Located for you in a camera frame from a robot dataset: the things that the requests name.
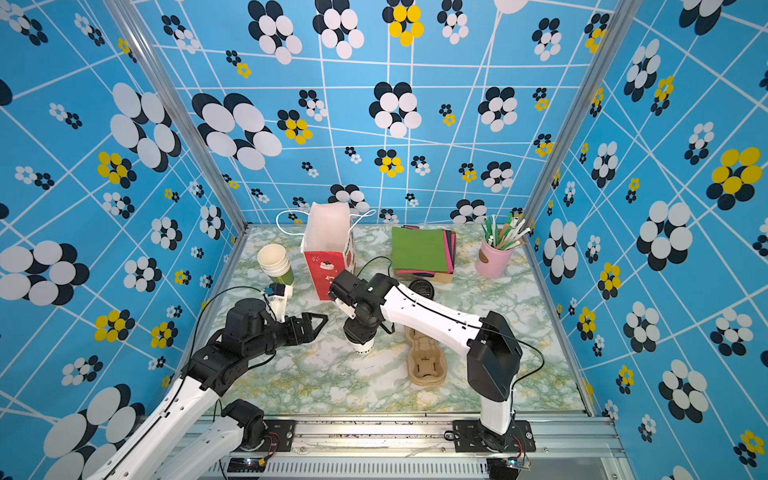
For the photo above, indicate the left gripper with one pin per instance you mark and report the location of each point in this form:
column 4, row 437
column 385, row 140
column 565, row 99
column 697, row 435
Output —
column 309, row 334

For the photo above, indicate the white paper cup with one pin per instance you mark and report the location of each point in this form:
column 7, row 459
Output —
column 363, row 348

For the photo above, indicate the red white paper bag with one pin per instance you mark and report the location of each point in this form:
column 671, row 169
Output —
column 328, row 245

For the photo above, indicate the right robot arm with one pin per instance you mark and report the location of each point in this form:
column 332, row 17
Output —
column 492, row 353

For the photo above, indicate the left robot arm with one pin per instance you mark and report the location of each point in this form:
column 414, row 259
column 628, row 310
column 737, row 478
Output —
column 251, row 330

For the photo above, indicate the black cup lid stack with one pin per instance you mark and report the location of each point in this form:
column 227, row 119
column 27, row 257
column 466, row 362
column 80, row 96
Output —
column 423, row 288

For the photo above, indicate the colourful napkin stack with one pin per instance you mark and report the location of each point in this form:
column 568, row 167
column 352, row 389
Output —
column 424, row 253

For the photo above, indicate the green paper cup stack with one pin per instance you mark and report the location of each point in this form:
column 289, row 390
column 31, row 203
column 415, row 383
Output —
column 275, row 263

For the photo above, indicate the brown pulp cup carrier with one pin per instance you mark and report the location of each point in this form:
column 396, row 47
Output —
column 426, row 361

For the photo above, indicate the pink straw holder cup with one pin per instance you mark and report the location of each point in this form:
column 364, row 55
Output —
column 491, row 262

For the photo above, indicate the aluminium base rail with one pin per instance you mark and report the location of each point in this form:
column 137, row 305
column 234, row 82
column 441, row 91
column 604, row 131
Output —
column 557, row 445

